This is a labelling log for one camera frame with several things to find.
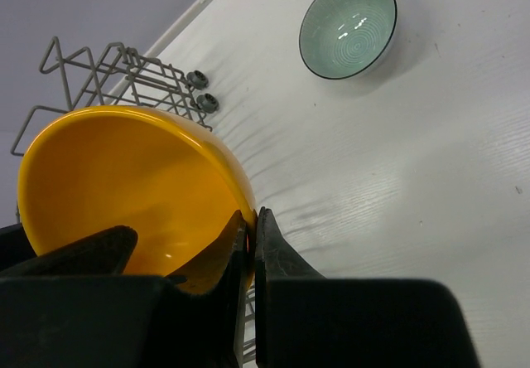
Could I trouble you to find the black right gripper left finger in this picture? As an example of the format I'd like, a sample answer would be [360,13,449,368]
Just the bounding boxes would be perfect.
[1,212,247,367]

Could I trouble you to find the teal green bowl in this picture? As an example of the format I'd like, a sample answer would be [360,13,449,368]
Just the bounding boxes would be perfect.
[298,0,398,80]

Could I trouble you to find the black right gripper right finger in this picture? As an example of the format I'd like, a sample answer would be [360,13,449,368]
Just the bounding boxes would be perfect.
[255,208,480,367]

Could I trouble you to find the grey wire dish rack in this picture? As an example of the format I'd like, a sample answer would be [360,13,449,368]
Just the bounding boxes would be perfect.
[9,35,258,365]

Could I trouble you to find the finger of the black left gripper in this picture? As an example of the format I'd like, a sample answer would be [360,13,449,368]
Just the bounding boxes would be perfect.
[1,225,137,277]

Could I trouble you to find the yellow orange bowl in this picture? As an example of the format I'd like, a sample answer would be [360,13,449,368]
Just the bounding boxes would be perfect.
[17,105,258,276]

